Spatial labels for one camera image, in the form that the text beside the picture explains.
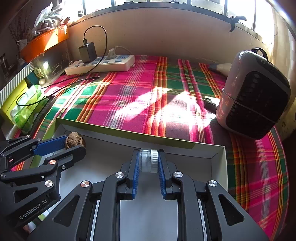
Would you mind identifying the brown walnut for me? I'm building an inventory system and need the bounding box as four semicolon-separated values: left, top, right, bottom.
65;132;86;149

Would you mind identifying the green tissue pack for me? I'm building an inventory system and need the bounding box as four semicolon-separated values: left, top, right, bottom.
10;85;47;130

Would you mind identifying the yellow green box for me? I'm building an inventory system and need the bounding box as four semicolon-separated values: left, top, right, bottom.
1;80;28;123

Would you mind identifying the striped white box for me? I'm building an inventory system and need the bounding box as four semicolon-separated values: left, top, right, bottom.
0;62;34;107

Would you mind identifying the green white cardboard box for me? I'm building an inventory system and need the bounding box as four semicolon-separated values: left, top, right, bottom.
29;118;228;240

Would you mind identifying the orange tray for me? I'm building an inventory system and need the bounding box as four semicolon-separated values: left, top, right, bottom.
20;25;69;63

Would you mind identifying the black charger adapter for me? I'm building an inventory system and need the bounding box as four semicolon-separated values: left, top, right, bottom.
78;42;97;63

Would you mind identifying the white power strip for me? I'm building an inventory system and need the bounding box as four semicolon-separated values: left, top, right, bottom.
65;55;135;75

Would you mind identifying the small pink black heater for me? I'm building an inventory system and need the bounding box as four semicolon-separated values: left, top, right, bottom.
216;48;291;140

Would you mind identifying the black charger cable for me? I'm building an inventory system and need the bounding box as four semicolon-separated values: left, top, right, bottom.
16;24;108;107

